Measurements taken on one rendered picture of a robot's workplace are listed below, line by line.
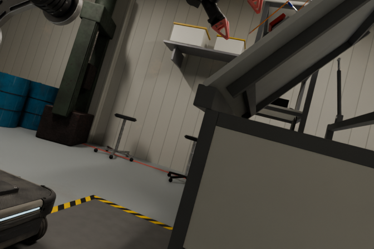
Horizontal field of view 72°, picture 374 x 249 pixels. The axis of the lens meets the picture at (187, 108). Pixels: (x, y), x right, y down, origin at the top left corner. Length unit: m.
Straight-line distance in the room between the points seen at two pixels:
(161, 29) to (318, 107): 2.87
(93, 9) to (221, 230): 3.81
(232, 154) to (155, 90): 3.80
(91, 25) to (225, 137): 3.61
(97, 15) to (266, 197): 3.77
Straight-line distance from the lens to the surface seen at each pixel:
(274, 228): 0.74
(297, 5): 2.22
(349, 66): 4.49
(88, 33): 4.12
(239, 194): 0.72
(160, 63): 4.54
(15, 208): 1.29
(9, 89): 4.52
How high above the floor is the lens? 0.74
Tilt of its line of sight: 4 degrees up
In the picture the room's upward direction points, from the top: 16 degrees clockwise
